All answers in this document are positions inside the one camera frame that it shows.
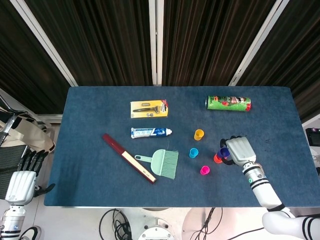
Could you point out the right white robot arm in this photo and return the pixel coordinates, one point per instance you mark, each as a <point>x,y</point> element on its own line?
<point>265,192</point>

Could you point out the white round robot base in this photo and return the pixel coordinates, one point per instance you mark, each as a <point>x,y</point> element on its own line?
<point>156,232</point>

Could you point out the blue fabric table mat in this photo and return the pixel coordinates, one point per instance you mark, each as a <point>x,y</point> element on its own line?
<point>100,190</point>

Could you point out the dark blue plastic cup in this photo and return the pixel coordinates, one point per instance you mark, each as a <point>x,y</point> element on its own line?
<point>223,152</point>

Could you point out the pink plastic cup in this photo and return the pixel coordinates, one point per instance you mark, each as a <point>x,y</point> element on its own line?
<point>204,171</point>

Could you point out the green chip can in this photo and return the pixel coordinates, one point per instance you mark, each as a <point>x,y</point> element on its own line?
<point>227,103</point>

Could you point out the black device with pink label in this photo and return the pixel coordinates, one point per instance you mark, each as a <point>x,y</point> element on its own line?
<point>313,136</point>

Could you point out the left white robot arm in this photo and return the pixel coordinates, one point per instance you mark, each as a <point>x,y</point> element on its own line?
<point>11,221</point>

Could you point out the red and cream stick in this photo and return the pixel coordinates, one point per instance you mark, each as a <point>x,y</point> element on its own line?
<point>128,157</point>

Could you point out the yellow razor blister pack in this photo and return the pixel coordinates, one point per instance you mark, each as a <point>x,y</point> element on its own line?
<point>150,108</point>

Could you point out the yellow plastic cup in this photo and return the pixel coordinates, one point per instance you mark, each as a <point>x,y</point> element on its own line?
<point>198,136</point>

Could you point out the light blue plastic cup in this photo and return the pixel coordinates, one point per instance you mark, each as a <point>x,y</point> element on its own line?
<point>193,154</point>

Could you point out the white frame post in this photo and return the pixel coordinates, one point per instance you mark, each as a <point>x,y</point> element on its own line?
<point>255,43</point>
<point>155,42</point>
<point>45,43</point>

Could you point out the orange plastic cup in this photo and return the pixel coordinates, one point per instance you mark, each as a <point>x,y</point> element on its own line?
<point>217,160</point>

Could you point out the white blue toothpaste tube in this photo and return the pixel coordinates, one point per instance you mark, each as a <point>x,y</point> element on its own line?
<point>147,132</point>

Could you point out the black mesh chair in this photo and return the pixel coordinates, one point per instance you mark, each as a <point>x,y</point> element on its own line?
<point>10,160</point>

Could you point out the mint green hand brush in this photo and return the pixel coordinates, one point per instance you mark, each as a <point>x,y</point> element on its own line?
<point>163,163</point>

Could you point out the dark brown curtain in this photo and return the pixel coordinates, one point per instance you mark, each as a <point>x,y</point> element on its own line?
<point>200,37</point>

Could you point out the white sneaker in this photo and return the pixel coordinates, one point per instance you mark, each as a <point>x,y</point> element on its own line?
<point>32,233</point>

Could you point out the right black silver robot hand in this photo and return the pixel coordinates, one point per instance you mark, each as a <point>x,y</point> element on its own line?
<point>241,150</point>

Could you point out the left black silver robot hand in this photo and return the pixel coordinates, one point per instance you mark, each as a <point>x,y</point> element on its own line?
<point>21,183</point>

